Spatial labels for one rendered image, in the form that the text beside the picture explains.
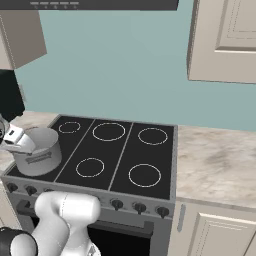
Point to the grey metal pot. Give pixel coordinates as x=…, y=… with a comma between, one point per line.
x=40, y=160

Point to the black glass oven door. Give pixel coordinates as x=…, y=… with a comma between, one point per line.
x=116, y=245

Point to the black stove knob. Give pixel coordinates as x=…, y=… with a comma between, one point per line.
x=163, y=211
x=140, y=208
x=117, y=204
x=12, y=187
x=48, y=190
x=31, y=190

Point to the beige wall cupboard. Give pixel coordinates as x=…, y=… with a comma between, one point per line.
x=20, y=36
x=194, y=43

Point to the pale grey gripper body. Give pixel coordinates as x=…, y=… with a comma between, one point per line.
x=27, y=142

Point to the beige panelled wall cupboard door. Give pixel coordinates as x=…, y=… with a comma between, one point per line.
x=230, y=40

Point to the beige base cupboard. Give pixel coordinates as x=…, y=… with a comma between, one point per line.
x=8, y=206

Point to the beige base cupboard door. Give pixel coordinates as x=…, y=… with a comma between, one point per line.
x=213, y=233

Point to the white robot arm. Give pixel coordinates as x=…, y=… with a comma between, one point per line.
x=66, y=213

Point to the grey stove with black hob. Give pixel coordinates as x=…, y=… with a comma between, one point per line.
x=133, y=156

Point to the dark grey range hood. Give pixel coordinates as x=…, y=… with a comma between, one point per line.
x=110, y=4

